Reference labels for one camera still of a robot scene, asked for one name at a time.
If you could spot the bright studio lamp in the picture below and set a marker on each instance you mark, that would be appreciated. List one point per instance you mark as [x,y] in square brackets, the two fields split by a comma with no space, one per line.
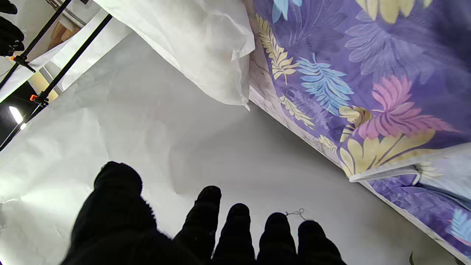
[16,115]

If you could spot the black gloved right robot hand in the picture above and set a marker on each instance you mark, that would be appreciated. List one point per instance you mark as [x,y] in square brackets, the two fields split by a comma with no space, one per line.
[9,36]

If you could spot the black tripod stand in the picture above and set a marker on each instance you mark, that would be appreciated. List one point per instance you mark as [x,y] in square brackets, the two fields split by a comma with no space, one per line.
[70,62]

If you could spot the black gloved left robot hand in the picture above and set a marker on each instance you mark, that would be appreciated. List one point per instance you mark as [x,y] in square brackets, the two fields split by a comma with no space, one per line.
[117,221]

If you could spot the white backdrop cloth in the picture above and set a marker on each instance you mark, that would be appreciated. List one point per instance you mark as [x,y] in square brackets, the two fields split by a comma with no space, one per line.
[184,147]

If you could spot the white pillow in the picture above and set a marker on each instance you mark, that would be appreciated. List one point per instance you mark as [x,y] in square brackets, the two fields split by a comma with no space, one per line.
[191,40]

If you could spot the blue floral pillowcase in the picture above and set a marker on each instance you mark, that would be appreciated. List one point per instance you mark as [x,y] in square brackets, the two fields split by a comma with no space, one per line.
[386,73]

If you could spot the black stand pole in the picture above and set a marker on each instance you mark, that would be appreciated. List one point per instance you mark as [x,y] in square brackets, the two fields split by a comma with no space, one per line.
[40,35]

